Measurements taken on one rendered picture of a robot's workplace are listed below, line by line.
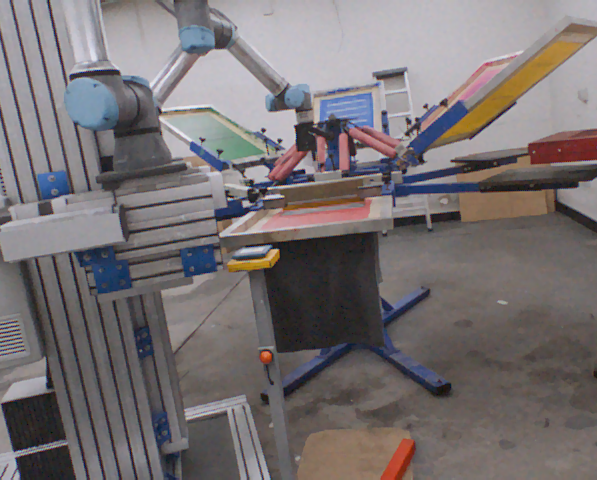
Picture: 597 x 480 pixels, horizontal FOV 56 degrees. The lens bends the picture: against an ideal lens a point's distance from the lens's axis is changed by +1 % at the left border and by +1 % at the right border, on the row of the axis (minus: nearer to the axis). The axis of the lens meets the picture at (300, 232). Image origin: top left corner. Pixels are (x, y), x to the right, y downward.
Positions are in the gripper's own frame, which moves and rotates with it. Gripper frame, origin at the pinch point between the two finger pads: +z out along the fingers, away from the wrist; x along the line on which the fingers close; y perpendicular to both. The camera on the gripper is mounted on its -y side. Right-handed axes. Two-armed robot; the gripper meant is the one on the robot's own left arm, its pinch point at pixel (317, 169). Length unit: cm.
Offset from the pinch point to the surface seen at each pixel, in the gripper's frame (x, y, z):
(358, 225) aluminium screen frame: 61, -18, 14
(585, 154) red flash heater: 3, -104, 9
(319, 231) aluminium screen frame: 61, -5, 14
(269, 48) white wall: -414, 86, -107
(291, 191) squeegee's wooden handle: 2.0, 12.4, 7.5
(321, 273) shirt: 51, -2, 31
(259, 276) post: 80, 12, 22
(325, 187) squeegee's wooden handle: 2.2, -2.3, 7.8
